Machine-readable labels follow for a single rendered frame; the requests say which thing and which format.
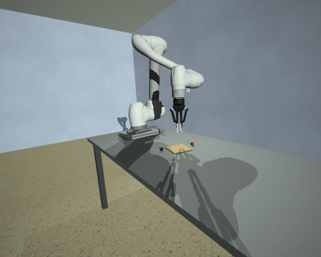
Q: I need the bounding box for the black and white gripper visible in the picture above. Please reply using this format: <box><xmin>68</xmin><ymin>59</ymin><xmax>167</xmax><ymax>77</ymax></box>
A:
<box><xmin>170</xmin><ymin>98</ymin><xmax>188</xmax><ymax>133</ymax></box>

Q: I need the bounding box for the tan square mat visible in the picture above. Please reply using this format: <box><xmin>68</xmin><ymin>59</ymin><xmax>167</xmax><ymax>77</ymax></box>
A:
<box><xmin>166</xmin><ymin>144</ymin><xmax>192</xmax><ymax>153</ymax></box>

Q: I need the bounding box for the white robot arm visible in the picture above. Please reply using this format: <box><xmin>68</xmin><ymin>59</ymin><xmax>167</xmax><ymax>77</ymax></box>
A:
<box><xmin>127</xmin><ymin>35</ymin><xmax>204</xmax><ymax>133</ymax></box>

